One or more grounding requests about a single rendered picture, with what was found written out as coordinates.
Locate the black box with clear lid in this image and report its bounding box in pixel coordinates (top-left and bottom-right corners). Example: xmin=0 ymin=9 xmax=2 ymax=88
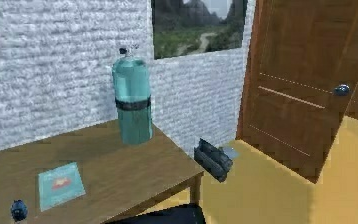
xmin=193 ymin=137 xmax=241 ymax=184

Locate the black rounded seat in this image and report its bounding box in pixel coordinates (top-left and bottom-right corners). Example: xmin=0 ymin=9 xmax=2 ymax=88
xmin=105 ymin=202 xmax=207 ymax=224

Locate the teal tank with black band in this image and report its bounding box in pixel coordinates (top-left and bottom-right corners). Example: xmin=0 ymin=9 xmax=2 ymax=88
xmin=111 ymin=46 xmax=154 ymax=146

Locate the brown wooden table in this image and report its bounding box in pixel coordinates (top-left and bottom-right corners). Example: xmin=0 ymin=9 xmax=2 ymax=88
xmin=0 ymin=118 xmax=205 ymax=224

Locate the framed landscape picture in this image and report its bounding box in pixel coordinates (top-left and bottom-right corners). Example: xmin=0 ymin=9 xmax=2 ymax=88
xmin=150 ymin=0 xmax=249 ymax=61

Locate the brown wooden door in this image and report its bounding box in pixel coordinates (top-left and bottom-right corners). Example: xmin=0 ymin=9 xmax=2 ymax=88
xmin=235 ymin=0 xmax=358 ymax=185

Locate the teal book with red mark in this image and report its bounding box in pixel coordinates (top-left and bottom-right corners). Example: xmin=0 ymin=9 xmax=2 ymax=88
xmin=37 ymin=161 xmax=87 ymax=212

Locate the dark blue round door knob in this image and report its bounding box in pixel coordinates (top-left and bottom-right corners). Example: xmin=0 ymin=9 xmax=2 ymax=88
xmin=332 ymin=83 xmax=352 ymax=98

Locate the small dark blue round object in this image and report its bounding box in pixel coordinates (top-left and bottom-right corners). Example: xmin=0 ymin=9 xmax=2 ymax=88
xmin=10 ymin=199 xmax=29 ymax=223

